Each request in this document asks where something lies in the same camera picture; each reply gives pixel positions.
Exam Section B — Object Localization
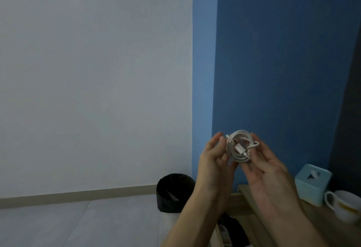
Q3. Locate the person's right hand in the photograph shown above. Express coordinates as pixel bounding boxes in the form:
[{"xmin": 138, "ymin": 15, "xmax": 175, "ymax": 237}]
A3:
[{"xmin": 241, "ymin": 132, "xmax": 304, "ymax": 222}]

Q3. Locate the person's left hand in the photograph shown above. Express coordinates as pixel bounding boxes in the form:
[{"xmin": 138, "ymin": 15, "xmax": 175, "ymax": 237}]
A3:
[{"xmin": 194, "ymin": 132, "xmax": 239, "ymax": 199}]

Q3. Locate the white charging cable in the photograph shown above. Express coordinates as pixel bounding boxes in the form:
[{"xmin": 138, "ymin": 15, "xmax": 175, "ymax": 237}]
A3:
[{"xmin": 225, "ymin": 130, "xmax": 260, "ymax": 163}]

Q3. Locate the wooden drawer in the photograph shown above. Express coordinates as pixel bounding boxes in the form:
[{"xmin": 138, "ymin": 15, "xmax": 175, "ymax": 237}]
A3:
[{"xmin": 210, "ymin": 192, "xmax": 278, "ymax": 247}]

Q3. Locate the teal tissue box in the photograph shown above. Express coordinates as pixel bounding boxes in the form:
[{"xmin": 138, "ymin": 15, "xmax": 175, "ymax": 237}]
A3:
[{"xmin": 294, "ymin": 164, "xmax": 333, "ymax": 207}]

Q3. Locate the black phone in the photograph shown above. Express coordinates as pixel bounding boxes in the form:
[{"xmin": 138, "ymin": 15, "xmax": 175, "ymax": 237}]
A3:
[{"xmin": 223, "ymin": 213, "xmax": 250, "ymax": 247}]

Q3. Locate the white mug yellow label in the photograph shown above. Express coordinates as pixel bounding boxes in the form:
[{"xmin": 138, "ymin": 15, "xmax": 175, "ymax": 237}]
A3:
[{"xmin": 324, "ymin": 190, "xmax": 361, "ymax": 225}]

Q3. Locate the person's left forearm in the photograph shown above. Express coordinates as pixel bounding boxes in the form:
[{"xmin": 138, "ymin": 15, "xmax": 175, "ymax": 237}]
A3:
[{"xmin": 161, "ymin": 185, "xmax": 226, "ymax": 247}]

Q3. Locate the black trash bin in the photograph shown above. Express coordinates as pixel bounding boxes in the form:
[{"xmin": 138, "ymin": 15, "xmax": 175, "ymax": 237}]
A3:
[{"xmin": 156, "ymin": 173, "xmax": 196, "ymax": 214}]

